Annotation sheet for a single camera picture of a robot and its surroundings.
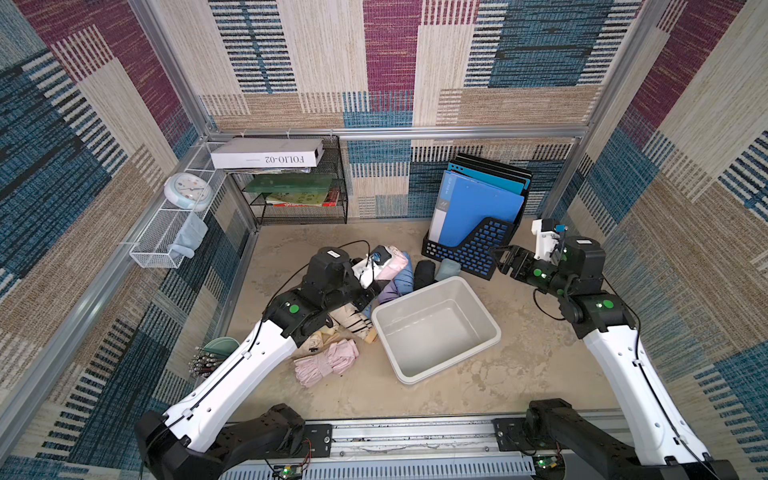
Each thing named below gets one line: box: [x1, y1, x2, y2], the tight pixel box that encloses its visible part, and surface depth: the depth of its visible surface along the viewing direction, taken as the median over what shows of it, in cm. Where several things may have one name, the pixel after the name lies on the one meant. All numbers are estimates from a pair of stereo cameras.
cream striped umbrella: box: [329, 303, 378, 344], surface depth 89 cm
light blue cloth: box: [168, 212, 209, 259], surface depth 70 cm
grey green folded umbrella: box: [434, 258, 461, 281], surface depth 104 cm
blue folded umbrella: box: [394, 252, 414, 296], surface depth 101 cm
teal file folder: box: [447, 162, 531, 195], surface depth 91 cm
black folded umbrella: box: [413, 260, 438, 291], surface depth 105 cm
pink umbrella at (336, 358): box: [294, 339, 359, 388], surface depth 83 cm
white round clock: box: [164, 172, 213, 211], surface depth 76 cm
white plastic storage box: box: [371, 276, 502, 385], surface depth 89 cm
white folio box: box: [210, 138, 325, 169], surface depth 81 cm
